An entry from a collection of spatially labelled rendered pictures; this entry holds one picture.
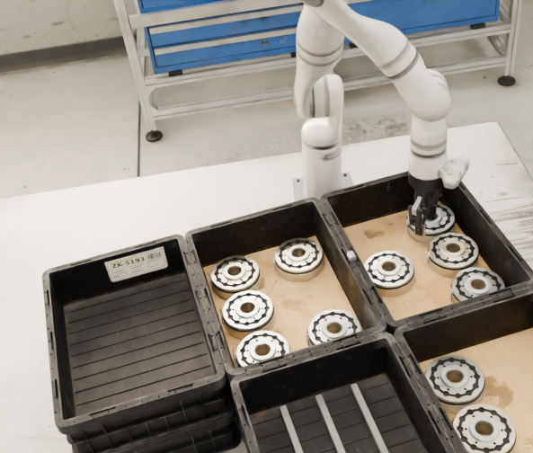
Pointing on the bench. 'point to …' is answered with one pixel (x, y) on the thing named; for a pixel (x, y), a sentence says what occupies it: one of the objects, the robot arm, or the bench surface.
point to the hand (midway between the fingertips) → (425, 221)
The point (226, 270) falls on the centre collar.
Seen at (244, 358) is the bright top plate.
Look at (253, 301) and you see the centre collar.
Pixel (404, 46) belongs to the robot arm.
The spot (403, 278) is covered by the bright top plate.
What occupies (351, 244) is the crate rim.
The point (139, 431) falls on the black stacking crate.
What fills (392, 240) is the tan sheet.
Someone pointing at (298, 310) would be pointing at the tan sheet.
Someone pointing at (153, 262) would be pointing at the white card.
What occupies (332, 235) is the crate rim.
